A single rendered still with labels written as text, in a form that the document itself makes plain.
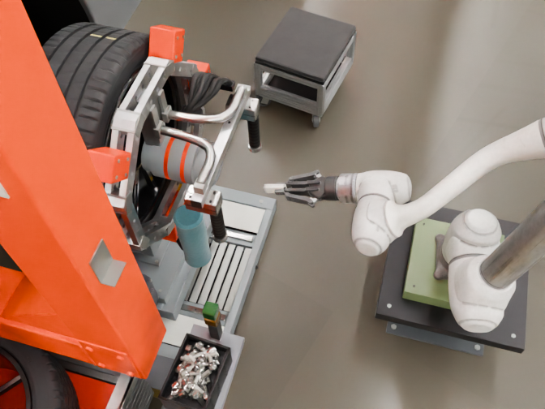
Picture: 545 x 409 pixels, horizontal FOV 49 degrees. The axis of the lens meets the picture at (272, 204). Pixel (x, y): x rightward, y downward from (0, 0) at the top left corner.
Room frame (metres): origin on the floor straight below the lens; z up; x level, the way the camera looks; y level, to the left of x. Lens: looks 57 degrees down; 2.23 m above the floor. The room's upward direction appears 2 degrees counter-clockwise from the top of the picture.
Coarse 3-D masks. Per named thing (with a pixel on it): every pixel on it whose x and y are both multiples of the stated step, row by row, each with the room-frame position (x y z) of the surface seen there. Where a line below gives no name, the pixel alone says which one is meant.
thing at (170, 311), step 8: (208, 216) 1.33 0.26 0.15; (208, 224) 1.28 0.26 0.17; (208, 232) 1.27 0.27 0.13; (184, 264) 1.11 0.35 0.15; (184, 272) 1.08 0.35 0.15; (192, 272) 1.08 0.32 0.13; (184, 280) 1.04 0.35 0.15; (176, 288) 1.01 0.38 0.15; (184, 288) 1.01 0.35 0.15; (176, 296) 0.97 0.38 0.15; (184, 296) 0.99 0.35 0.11; (160, 304) 0.93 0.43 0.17; (168, 304) 0.94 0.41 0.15; (176, 304) 0.93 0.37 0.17; (160, 312) 0.91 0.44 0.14; (168, 312) 0.90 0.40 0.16; (176, 312) 0.92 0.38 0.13
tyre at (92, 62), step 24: (72, 24) 1.33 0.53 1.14; (96, 24) 1.39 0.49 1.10; (48, 48) 1.20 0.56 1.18; (72, 48) 1.20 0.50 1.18; (96, 48) 1.20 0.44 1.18; (120, 48) 1.21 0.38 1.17; (144, 48) 1.26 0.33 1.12; (72, 72) 1.11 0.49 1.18; (96, 72) 1.11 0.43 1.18; (120, 72) 1.13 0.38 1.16; (72, 96) 1.05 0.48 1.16; (96, 96) 1.04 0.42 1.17; (96, 120) 0.99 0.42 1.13; (96, 144) 0.95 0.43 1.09
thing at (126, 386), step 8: (120, 376) 0.60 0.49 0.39; (128, 376) 0.59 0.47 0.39; (120, 384) 0.57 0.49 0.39; (128, 384) 0.57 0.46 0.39; (136, 384) 0.59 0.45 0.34; (120, 392) 0.55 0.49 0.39; (128, 392) 0.55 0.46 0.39; (136, 392) 0.57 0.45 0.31; (112, 400) 0.52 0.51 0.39; (120, 400) 0.52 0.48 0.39; (128, 400) 0.53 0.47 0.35; (136, 400) 0.55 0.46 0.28; (112, 408) 0.50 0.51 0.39; (120, 408) 0.50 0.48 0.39; (128, 408) 0.51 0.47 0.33
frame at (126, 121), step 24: (144, 72) 1.16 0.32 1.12; (168, 72) 1.18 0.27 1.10; (192, 72) 1.32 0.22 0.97; (144, 96) 1.08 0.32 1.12; (120, 120) 1.00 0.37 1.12; (144, 120) 1.03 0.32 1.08; (120, 144) 0.97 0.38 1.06; (120, 192) 0.87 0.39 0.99; (168, 192) 1.13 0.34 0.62; (120, 216) 0.88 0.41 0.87; (168, 216) 1.03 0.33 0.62; (144, 240) 0.87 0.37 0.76
